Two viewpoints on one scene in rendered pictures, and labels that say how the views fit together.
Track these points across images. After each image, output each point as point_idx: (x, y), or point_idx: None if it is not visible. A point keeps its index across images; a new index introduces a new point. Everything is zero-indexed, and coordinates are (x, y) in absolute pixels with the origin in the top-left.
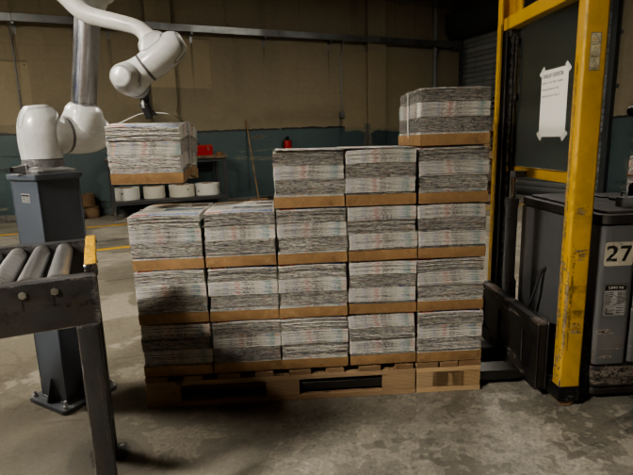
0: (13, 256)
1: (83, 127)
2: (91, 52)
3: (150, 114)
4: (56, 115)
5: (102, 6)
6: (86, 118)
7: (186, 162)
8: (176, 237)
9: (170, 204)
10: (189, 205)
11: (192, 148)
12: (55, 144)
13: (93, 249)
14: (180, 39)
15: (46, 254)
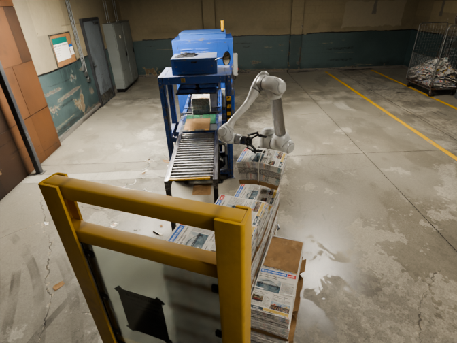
0: (200, 169)
1: (272, 143)
2: (273, 115)
3: (251, 151)
4: (266, 135)
5: (271, 97)
6: (273, 139)
7: (251, 178)
8: None
9: (271, 192)
10: (262, 197)
11: (266, 175)
12: (262, 145)
13: (186, 178)
14: (218, 131)
15: (202, 174)
